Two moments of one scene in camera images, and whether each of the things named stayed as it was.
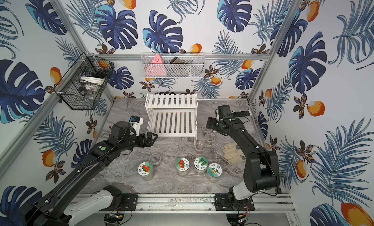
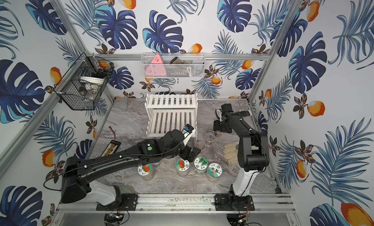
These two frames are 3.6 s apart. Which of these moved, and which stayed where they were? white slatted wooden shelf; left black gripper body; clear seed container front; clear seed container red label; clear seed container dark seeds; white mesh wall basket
Moved: clear seed container red label; left black gripper body
Stayed: white slatted wooden shelf; clear seed container dark seeds; white mesh wall basket; clear seed container front
